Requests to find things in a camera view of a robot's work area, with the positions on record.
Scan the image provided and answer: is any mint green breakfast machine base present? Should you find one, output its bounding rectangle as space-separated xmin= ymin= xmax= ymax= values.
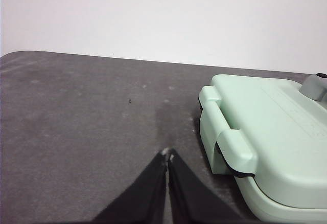
xmin=233 ymin=175 xmax=327 ymax=224

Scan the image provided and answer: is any chrome griddle cover handle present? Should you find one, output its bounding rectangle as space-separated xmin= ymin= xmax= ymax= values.
xmin=300 ymin=72 xmax=327 ymax=102

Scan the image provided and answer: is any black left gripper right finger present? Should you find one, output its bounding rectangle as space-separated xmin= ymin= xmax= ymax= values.
xmin=169 ymin=148 xmax=246 ymax=224

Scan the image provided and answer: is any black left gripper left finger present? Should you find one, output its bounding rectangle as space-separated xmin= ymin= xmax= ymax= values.
xmin=91 ymin=150 xmax=169 ymax=224

